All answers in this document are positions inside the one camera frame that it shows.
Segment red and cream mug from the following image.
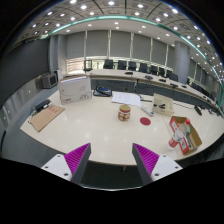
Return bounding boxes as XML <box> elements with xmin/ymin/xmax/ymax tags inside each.
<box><xmin>117</xmin><ymin>104</ymin><xmax>132</xmax><ymax>122</ymax></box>

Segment row of black office chairs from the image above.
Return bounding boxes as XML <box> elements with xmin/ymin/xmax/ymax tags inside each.
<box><xmin>102</xmin><ymin>58</ymin><xmax>179</xmax><ymax>83</ymax></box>

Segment beige compartment organizer tray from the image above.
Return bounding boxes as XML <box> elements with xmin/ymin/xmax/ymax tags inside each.
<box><xmin>151</xmin><ymin>92</ymin><xmax>175</xmax><ymax>117</ymax></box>

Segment large white printed carton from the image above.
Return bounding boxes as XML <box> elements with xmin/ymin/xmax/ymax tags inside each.
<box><xmin>58</xmin><ymin>75</ymin><xmax>93</xmax><ymax>106</ymax></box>

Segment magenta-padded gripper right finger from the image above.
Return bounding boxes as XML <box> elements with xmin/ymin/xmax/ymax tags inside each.
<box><xmin>131</xmin><ymin>142</ymin><xmax>184</xmax><ymax>186</ymax></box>

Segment white printed paper sheet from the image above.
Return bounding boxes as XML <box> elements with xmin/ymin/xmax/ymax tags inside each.
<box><xmin>110</xmin><ymin>91</ymin><xmax>143</xmax><ymax>108</ymax></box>

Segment flat round red coaster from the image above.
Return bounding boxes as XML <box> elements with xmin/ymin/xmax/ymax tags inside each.
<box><xmin>139</xmin><ymin>116</ymin><xmax>152</xmax><ymax>126</ymax></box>

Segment flat brown cardboard sheet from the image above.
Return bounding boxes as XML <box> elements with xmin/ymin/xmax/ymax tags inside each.
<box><xmin>29</xmin><ymin>103</ymin><xmax>66</xmax><ymax>133</ymax></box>

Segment round ceiling lights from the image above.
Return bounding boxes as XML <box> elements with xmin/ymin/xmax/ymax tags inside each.
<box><xmin>29</xmin><ymin>0</ymin><xmax>224</xmax><ymax>81</ymax></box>

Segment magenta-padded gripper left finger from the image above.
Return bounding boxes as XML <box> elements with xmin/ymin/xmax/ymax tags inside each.
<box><xmin>40</xmin><ymin>142</ymin><xmax>92</xmax><ymax>185</ymax></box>

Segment open brown cardboard box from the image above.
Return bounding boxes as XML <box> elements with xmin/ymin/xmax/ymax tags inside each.
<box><xmin>169</xmin><ymin>115</ymin><xmax>203</xmax><ymax>156</ymax></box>

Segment grey boxy monitor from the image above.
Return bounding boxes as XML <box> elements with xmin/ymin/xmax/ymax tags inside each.
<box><xmin>41</xmin><ymin>72</ymin><xmax>59</xmax><ymax>90</ymax></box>

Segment small black desk device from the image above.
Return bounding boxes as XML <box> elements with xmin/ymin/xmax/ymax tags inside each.
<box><xmin>31</xmin><ymin>99</ymin><xmax>52</xmax><ymax>114</ymax></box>

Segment black desk microphone units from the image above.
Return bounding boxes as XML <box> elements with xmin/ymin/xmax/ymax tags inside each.
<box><xmin>124</xmin><ymin>70</ymin><xmax>204</xmax><ymax>116</ymax></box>

